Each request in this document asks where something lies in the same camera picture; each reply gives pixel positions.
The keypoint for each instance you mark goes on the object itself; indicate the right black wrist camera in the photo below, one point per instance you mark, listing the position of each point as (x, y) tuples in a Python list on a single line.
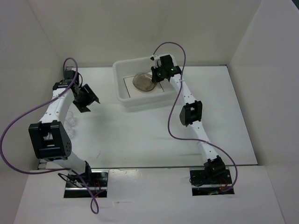
[(162, 60)]

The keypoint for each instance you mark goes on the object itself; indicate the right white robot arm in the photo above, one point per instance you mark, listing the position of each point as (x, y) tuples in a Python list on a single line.
[(190, 116)]

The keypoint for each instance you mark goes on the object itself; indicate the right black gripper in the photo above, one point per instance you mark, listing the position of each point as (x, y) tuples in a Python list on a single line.
[(153, 69)]

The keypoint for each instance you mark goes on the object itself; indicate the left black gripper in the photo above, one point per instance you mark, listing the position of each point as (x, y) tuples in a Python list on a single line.
[(90, 94)]

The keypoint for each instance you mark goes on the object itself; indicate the clear glass dish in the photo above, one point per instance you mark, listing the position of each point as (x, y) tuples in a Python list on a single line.
[(144, 85), (142, 75)]

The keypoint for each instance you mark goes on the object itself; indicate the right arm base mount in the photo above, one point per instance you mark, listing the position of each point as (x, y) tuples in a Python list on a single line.
[(202, 186)]

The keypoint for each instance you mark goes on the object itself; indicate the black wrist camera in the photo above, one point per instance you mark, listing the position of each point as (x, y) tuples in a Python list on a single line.
[(68, 77), (162, 60)]

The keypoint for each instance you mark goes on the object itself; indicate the square white black-rimmed plate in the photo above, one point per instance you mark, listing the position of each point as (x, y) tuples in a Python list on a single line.
[(161, 87)]

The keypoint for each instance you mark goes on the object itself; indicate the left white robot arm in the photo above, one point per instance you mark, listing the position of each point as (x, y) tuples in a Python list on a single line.
[(49, 137)]

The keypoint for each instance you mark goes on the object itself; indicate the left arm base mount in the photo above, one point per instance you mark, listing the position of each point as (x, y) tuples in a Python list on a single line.
[(97, 184)]

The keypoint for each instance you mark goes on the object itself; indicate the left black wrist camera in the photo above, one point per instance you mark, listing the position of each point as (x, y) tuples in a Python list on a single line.
[(68, 77)]

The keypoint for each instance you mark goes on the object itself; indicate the translucent white plastic bin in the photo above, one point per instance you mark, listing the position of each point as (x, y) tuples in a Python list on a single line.
[(126, 68)]

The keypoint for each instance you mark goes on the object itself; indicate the small clear glass cup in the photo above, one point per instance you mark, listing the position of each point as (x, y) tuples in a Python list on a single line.
[(69, 124)]

